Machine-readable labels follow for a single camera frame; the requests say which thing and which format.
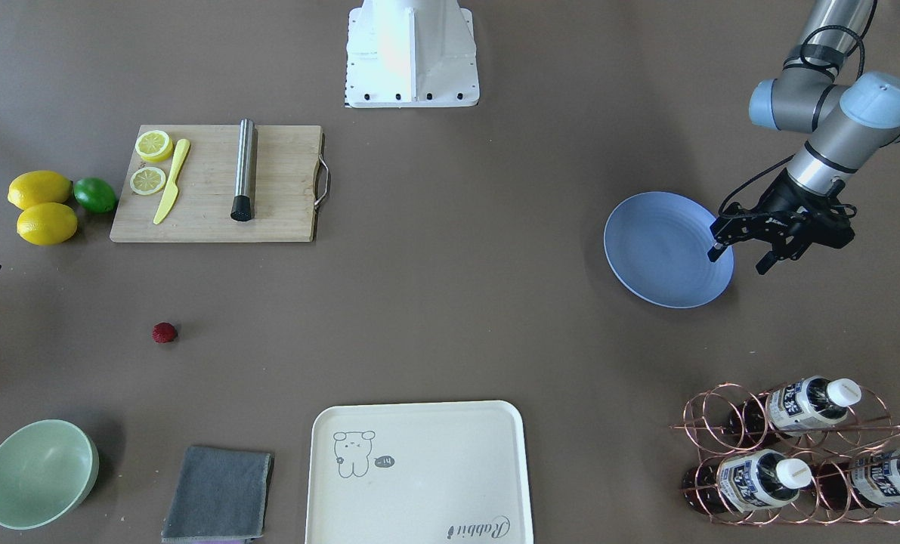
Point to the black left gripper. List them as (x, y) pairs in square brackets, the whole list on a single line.
[(784, 199)]

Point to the red strawberry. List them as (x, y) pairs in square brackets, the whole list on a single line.
[(163, 333)]

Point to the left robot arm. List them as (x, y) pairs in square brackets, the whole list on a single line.
[(845, 124)]

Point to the blue plate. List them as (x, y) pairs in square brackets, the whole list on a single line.
[(656, 244)]

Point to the yellow lemon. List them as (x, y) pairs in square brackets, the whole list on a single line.
[(37, 187), (47, 224)]

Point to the green lime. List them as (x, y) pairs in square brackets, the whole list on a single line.
[(95, 195)]

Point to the dark drink bottle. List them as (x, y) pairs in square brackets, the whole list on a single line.
[(869, 482), (811, 404), (761, 480)]

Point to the lemon slice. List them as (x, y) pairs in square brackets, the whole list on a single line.
[(147, 181)]

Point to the yellow plastic knife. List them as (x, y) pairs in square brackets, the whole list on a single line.
[(170, 191)]

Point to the lemon half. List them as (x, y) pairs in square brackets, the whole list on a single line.
[(154, 146)]

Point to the light green bowl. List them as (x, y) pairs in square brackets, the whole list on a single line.
[(47, 468)]

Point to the steel muddler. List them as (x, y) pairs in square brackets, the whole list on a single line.
[(242, 207)]

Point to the wooden cutting board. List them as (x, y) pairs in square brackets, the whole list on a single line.
[(285, 189)]

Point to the grey cloth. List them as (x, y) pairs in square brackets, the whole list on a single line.
[(221, 496)]

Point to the cream serving tray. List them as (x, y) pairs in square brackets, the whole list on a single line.
[(448, 472)]

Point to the copper wire bottle rack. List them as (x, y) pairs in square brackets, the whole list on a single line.
[(714, 422)]

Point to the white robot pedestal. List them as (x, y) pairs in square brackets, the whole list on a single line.
[(411, 54)]

